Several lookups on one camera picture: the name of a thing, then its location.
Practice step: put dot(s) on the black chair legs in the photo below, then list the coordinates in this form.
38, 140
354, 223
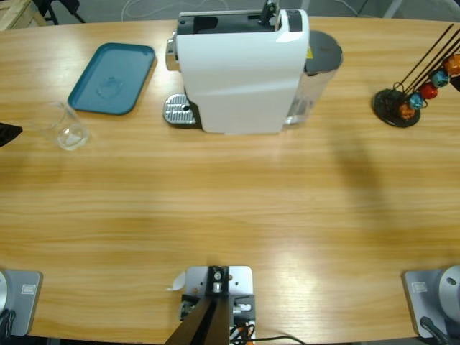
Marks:
54, 10

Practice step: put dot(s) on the blue coffee capsule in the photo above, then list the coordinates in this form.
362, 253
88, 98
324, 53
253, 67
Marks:
440, 79
417, 101

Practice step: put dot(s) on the black mount post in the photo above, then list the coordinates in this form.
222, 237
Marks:
208, 323

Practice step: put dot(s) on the white tape label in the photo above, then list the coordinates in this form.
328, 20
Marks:
177, 282

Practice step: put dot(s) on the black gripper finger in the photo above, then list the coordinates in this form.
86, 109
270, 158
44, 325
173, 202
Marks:
9, 133

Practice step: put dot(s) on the orange coffee capsule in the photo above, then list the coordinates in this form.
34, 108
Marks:
453, 64
407, 112

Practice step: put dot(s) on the red coffee capsule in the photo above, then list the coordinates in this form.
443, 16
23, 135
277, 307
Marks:
428, 91

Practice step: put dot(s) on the white mount block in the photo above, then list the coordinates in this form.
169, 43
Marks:
240, 280

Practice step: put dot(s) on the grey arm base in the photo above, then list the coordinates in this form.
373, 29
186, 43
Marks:
431, 294
21, 302

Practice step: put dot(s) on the grey metal leg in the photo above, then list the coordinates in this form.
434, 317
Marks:
392, 8

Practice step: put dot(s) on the white capsule coffee machine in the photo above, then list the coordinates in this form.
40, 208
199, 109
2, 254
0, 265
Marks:
237, 79

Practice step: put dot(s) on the clear water tank dark lid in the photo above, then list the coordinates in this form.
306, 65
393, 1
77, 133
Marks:
323, 50

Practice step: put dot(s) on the drip tray with metal grate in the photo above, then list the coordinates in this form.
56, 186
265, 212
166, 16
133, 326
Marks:
176, 111

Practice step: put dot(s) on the teal plastic tray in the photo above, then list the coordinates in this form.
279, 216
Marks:
108, 61

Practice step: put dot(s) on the black capsule holder with rods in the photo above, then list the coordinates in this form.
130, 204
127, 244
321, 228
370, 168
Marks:
388, 104

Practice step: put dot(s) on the clear drinking glass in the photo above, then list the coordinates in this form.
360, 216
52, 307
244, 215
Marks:
61, 125

